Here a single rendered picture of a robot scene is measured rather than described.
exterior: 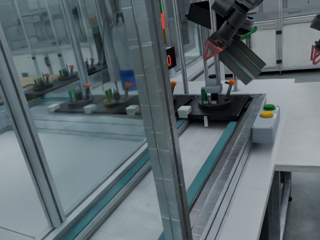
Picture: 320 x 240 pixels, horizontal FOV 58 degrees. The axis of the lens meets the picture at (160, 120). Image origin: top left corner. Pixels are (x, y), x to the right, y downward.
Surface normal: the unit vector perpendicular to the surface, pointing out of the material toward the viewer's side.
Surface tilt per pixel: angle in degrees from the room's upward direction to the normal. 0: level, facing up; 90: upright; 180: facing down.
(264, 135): 90
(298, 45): 90
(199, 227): 0
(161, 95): 90
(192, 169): 0
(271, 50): 90
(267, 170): 0
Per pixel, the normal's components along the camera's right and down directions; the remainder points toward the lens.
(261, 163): -0.15, -0.92
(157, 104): -0.44, 0.39
